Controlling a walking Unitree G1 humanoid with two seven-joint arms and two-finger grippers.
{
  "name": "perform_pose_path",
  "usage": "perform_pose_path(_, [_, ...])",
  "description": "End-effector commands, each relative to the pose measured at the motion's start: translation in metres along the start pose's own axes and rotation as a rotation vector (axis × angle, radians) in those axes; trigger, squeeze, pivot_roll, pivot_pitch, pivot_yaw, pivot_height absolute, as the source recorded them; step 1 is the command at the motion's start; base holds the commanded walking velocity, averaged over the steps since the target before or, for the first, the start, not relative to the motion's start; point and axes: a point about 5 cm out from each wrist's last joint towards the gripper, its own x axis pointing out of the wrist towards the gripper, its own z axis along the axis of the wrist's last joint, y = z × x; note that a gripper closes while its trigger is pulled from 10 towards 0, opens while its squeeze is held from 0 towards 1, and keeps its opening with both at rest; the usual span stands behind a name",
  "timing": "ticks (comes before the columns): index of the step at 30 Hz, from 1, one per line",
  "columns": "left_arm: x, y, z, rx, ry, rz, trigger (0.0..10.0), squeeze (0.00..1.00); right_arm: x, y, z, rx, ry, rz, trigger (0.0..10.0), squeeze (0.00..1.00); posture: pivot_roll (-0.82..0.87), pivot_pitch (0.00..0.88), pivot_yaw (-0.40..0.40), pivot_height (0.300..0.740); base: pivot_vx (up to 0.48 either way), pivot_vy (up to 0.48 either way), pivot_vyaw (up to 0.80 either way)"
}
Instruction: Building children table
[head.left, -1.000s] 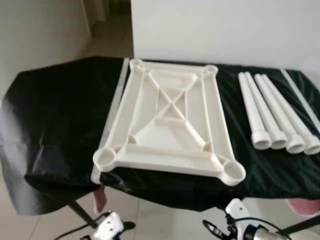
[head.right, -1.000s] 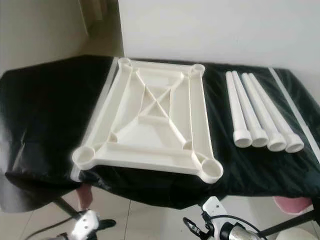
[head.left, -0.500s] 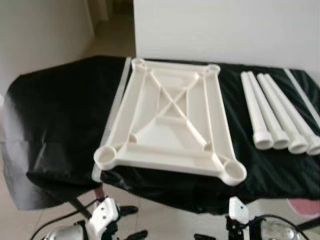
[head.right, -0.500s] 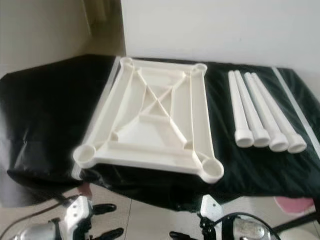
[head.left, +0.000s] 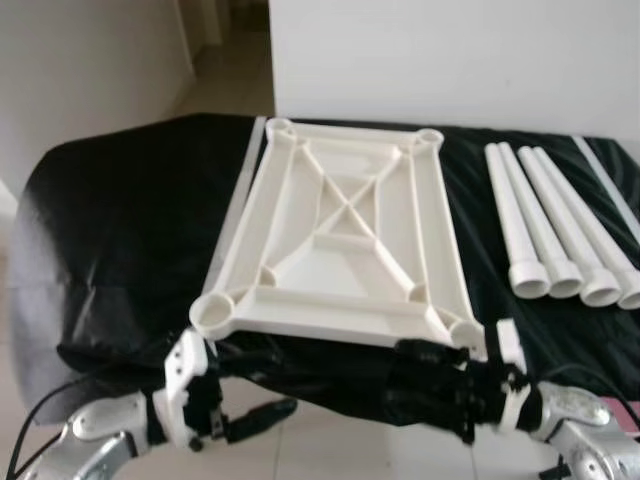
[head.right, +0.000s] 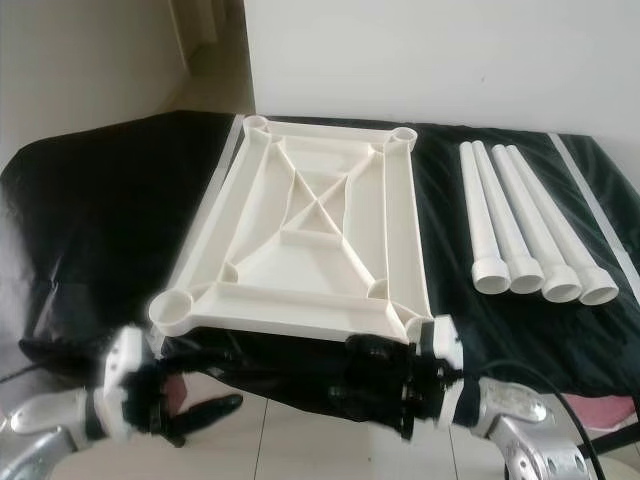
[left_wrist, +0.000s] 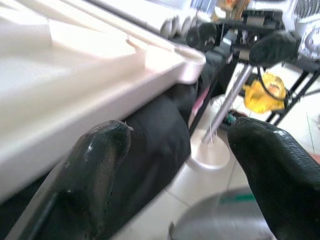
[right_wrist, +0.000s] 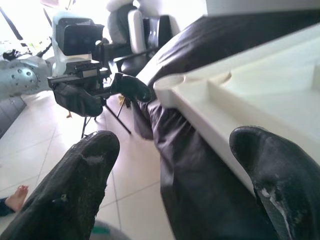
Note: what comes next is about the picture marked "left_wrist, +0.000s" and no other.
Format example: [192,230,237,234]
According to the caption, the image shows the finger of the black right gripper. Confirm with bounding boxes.
[186,22,219,52]
[249,31,300,68]

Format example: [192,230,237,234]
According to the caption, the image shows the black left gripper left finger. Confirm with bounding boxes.
[19,119,132,240]

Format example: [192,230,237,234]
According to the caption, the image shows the white standing fan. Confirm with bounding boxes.
[186,64,254,173]

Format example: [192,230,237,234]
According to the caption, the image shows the yellow plastic bag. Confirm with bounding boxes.
[242,71,288,114]

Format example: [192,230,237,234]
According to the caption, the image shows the black metal stand leg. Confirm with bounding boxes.
[266,61,320,126]

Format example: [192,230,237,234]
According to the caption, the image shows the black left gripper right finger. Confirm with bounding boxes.
[227,117,320,240]

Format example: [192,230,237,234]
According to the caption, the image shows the black table cloth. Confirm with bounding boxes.
[0,47,227,240]

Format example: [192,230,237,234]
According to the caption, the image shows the cream plastic table top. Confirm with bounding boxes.
[0,0,207,201]

